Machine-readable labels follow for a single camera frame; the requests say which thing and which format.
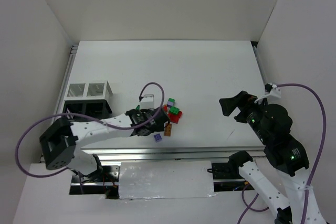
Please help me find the small purple lego brick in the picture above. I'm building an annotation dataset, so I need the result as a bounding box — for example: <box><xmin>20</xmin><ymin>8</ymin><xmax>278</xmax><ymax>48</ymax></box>
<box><xmin>154</xmin><ymin>134</ymin><xmax>162</xmax><ymax>142</ymax></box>

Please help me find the green and purple lego stack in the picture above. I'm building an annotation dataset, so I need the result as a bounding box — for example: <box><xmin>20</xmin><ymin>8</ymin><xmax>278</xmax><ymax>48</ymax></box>
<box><xmin>166</xmin><ymin>98</ymin><xmax>175</xmax><ymax>107</ymax></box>

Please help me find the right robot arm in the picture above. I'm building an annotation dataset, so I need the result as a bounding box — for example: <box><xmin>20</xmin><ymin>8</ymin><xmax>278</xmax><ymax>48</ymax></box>
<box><xmin>219</xmin><ymin>91</ymin><xmax>326</xmax><ymax>223</ymax></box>

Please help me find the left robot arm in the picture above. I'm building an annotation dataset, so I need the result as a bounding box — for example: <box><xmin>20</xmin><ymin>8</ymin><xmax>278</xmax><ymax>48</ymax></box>
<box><xmin>39</xmin><ymin>108</ymin><xmax>170</xmax><ymax>182</ymax></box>

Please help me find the orange flat lego plate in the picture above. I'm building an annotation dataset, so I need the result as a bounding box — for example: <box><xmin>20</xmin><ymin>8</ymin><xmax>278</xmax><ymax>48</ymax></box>
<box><xmin>164</xmin><ymin>123</ymin><xmax>172</xmax><ymax>137</ymax></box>

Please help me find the green square lego brick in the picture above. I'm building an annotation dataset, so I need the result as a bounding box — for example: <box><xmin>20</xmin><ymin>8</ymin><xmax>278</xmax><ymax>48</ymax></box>
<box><xmin>169</xmin><ymin>106</ymin><xmax>180</xmax><ymax>115</ymax></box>

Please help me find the black slatted container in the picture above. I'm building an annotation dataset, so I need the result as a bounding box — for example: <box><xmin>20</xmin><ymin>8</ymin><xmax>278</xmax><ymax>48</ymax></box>
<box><xmin>62</xmin><ymin>99</ymin><xmax>112</xmax><ymax>120</ymax></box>

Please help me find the white slatted container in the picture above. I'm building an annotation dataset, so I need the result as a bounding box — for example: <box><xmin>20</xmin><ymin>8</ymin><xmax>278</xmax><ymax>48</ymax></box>
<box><xmin>64</xmin><ymin>81</ymin><xmax>113</xmax><ymax>101</ymax></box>

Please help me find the silver tape sheet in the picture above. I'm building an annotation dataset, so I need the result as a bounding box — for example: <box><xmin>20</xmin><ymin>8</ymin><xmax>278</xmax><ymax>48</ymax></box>
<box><xmin>119</xmin><ymin>161</ymin><xmax>216</xmax><ymax>199</ymax></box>

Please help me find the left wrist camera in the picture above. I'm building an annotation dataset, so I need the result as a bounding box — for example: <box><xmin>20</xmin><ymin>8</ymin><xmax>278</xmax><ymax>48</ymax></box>
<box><xmin>139</xmin><ymin>94</ymin><xmax>154</xmax><ymax>110</ymax></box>

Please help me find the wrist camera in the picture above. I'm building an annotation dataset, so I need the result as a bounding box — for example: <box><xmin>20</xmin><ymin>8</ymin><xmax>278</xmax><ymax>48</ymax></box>
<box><xmin>254</xmin><ymin>83</ymin><xmax>281</xmax><ymax>104</ymax></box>
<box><xmin>139</xmin><ymin>94</ymin><xmax>154</xmax><ymax>110</ymax></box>

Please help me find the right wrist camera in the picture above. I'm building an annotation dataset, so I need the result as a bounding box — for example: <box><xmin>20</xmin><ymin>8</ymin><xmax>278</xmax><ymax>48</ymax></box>
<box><xmin>254</xmin><ymin>83</ymin><xmax>281</xmax><ymax>104</ymax></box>

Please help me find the aluminium frame rail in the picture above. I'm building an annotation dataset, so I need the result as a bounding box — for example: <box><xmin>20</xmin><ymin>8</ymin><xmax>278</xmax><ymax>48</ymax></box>
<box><xmin>83</xmin><ymin>147</ymin><xmax>265</xmax><ymax>164</ymax></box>

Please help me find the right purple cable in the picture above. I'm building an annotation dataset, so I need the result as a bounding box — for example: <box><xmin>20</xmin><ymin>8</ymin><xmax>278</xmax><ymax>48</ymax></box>
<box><xmin>236</xmin><ymin>82</ymin><xmax>327</xmax><ymax>224</ymax></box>

